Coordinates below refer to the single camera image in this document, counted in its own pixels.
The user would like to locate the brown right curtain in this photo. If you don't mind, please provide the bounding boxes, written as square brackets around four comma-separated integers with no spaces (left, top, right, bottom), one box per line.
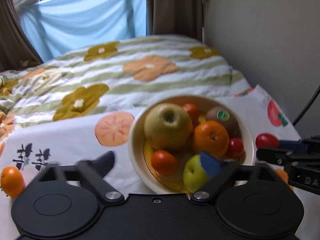
[146,0,203,41]

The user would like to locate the orange at left edge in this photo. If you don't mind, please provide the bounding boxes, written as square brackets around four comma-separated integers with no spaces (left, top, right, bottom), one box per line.
[1,166,24,198]

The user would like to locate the green apple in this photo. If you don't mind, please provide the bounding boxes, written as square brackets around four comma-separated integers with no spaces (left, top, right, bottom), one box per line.
[183,154,210,193]

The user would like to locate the black cable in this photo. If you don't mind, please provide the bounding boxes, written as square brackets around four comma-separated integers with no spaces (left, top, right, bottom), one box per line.
[292,84,320,127]

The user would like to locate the brown left curtain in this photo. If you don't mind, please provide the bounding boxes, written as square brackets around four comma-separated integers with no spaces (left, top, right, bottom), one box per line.
[1,0,43,71]

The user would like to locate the brown kiwi with sticker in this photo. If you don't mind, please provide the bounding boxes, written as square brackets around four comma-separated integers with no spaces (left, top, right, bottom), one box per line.
[205,106,240,138]

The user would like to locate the cream duck print bowl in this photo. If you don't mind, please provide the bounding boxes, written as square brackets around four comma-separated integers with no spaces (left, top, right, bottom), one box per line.
[128,94,256,194]

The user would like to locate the brown curtain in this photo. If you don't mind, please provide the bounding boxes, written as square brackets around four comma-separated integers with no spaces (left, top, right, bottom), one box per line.
[146,0,203,41]
[1,0,43,71]

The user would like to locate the large orange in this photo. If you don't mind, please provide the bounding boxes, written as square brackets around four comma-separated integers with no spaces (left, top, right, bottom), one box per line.
[192,121,229,158]

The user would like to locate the floral striped quilt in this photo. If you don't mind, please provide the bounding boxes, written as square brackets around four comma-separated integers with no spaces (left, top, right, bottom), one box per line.
[1,35,249,140]

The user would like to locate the white fruit print tablecloth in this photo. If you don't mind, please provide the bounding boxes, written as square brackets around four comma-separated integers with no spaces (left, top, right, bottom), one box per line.
[1,96,305,239]

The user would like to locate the yellow-green apple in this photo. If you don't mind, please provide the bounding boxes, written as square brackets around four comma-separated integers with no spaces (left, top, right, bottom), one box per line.
[144,103,193,150]

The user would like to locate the light blue window cloth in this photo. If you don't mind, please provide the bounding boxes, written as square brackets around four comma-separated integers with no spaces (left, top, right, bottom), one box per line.
[19,0,148,62]

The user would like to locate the red cherry tomato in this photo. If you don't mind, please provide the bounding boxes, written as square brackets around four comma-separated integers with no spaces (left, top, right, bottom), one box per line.
[227,138,244,158]
[255,133,279,148]

